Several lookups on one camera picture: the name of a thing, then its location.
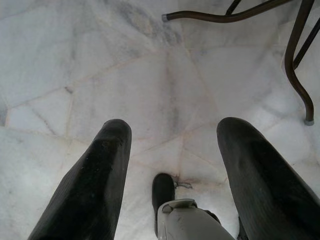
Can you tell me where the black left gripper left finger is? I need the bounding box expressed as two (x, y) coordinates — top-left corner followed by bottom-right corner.
(27, 118), (133, 240)

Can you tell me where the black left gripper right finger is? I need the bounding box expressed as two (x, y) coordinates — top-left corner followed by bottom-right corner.
(216, 116), (320, 240)

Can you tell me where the black robot foot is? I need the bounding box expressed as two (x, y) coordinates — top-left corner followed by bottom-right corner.
(151, 172), (176, 237)

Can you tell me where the grey robot leg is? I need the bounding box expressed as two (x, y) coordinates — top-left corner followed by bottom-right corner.
(156, 198), (237, 240)

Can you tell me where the brown metal chair frame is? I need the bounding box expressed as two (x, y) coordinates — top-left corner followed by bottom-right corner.
(161, 0), (320, 126)

